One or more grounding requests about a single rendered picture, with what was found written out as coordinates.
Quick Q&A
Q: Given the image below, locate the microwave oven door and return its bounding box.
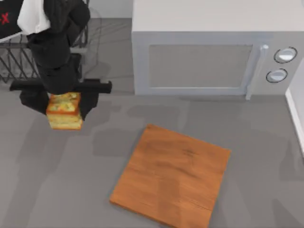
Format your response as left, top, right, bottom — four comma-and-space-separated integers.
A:
132, 31, 263, 96

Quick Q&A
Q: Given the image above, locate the silver microwave door handle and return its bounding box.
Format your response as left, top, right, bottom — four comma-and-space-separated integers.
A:
245, 43, 269, 101

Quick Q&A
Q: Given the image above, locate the dark wire basket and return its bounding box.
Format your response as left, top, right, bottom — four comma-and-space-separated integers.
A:
0, 23, 90, 84

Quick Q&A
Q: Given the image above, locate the pale grey microwave oven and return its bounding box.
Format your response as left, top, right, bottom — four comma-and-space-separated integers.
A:
131, 0, 304, 101

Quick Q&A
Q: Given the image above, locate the wooden cutting board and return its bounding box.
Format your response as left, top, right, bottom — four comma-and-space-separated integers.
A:
109, 123, 232, 228

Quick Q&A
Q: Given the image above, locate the microwave knob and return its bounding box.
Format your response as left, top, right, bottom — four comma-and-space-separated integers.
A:
265, 68, 289, 84
273, 47, 298, 64

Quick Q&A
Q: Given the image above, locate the toasted bread block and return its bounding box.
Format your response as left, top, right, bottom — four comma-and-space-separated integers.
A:
46, 92, 84, 131

